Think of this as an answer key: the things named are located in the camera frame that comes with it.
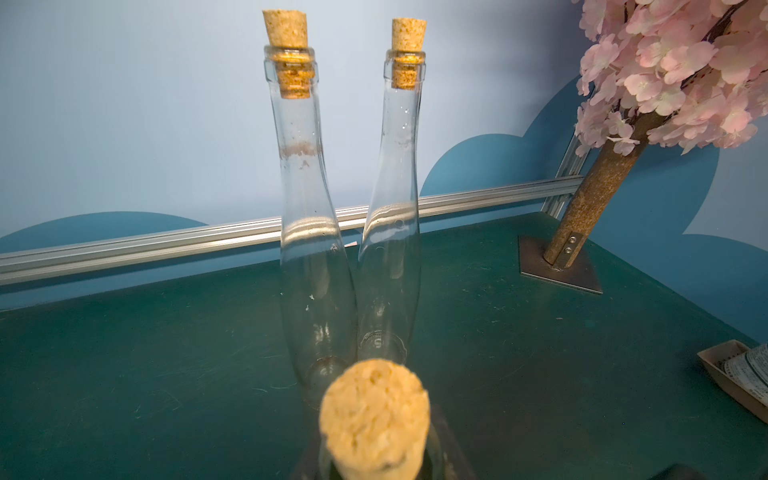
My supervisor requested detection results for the clear glass bottle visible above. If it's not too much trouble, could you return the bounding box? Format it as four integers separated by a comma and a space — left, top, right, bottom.
290, 359, 477, 479
263, 9, 358, 408
356, 18, 427, 364

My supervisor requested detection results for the aluminium back frame bar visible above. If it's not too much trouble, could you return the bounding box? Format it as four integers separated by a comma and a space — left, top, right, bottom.
0, 173, 586, 288

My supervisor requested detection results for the pink artificial blossom tree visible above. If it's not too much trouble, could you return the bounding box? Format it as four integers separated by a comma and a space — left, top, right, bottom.
519, 0, 767, 293

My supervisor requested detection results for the right aluminium frame post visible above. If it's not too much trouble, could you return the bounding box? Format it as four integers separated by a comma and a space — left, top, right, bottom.
541, 134, 590, 218

